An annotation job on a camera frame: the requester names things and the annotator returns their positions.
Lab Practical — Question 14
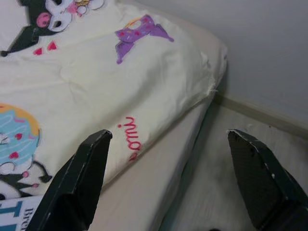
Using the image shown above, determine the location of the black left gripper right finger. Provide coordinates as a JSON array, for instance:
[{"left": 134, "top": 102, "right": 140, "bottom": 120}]
[{"left": 227, "top": 129, "right": 308, "bottom": 231}]

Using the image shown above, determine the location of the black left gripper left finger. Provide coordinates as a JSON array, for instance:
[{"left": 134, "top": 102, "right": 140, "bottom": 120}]
[{"left": 25, "top": 129, "right": 113, "bottom": 231}]

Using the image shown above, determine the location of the cream cartoon print duvet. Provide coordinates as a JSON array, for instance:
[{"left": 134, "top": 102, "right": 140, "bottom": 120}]
[{"left": 0, "top": 0, "right": 228, "bottom": 200}]

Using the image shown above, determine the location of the beige sheeted mattress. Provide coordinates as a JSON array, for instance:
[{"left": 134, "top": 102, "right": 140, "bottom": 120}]
[{"left": 89, "top": 0, "right": 228, "bottom": 231}]

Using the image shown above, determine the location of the beige skirting board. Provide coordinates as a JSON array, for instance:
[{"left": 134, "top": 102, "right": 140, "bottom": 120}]
[{"left": 213, "top": 93, "right": 308, "bottom": 135}]

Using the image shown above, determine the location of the white printed duvet tag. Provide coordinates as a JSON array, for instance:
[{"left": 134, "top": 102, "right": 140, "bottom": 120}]
[{"left": 0, "top": 194, "right": 43, "bottom": 231}]

